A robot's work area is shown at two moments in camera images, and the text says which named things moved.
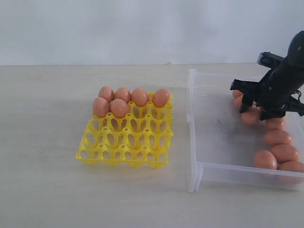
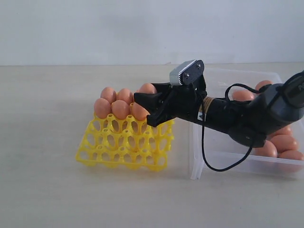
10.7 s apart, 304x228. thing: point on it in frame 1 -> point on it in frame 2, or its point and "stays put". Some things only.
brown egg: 236,93 -> 139,112
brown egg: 100,107 stays put
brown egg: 265,159 -> 268,149
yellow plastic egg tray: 143,138 stays put
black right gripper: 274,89 -> 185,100
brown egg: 291,166 -> 291,154
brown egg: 119,108 stays put
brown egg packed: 107,93 stays put
